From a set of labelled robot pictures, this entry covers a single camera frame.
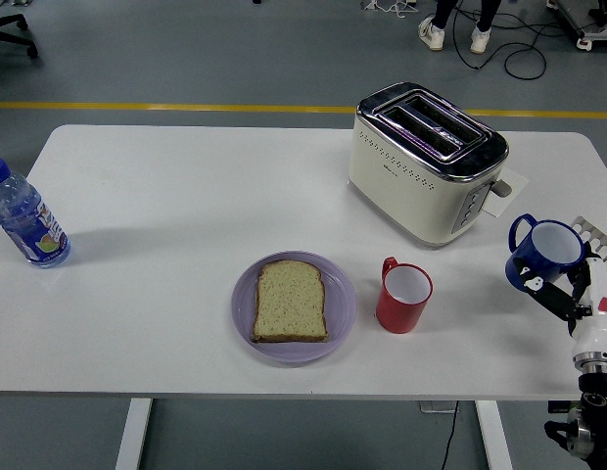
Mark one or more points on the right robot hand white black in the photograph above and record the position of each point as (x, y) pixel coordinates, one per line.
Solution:
(597, 323)

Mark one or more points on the blue cup white inside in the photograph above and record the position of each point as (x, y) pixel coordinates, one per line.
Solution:
(553, 242)

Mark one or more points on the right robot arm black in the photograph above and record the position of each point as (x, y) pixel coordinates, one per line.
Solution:
(597, 416)

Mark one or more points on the red cup white inside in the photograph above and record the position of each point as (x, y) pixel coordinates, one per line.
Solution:
(399, 315)

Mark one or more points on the slice of bread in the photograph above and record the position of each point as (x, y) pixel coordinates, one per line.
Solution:
(290, 303)

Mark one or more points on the silver metal toast rack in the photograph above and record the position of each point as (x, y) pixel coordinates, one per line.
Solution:
(597, 232)

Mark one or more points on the black table control panel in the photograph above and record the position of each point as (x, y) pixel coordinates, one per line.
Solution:
(560, 407)

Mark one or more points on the white table leg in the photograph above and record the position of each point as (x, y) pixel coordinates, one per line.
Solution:
(494, 436)
(133, 436)

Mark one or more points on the white paper sheet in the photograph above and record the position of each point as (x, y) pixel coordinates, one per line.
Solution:
(514, 183)

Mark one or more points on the grey box under table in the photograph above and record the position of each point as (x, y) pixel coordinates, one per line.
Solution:
(433, 407)

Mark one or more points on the cream and chrome toaster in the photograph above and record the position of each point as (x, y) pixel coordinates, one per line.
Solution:
(406, 196)

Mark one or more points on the purple round plate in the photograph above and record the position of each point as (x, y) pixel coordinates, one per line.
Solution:
(340, 306)

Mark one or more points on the person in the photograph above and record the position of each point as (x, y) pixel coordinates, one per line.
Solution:
(433, 34)

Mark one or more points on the plastic bottle blue cap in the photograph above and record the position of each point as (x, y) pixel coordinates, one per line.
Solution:
(32, 225)

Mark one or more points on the black office chair base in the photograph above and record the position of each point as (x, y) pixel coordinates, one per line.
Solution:
(10, 27)

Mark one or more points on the wheeled equipment frame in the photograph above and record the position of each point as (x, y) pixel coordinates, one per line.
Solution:
(594, 24)

